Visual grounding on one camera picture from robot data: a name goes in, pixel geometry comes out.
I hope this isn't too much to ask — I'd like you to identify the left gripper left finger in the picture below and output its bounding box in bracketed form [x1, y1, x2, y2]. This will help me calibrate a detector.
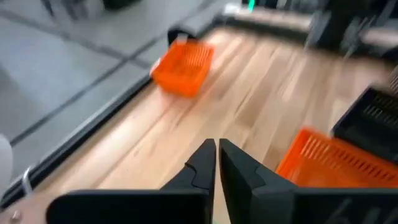
[46, 139, 216, 224]

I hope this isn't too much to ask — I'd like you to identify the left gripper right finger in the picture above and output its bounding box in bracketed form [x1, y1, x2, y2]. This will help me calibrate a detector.
[219, 139, 398, 224]

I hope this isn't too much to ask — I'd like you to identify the black aluminium table frame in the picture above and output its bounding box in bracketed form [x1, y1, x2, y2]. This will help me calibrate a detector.
[0, 18, 224, 209]

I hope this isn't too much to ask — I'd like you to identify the black plastic basket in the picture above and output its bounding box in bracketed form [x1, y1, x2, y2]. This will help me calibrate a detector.
[330, 86, 398, 163]

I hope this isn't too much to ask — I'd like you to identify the red-orange plastic basket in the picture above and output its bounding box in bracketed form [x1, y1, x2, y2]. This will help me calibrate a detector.
[275, 127, 398, 189]
[150, 39, 215, 98]

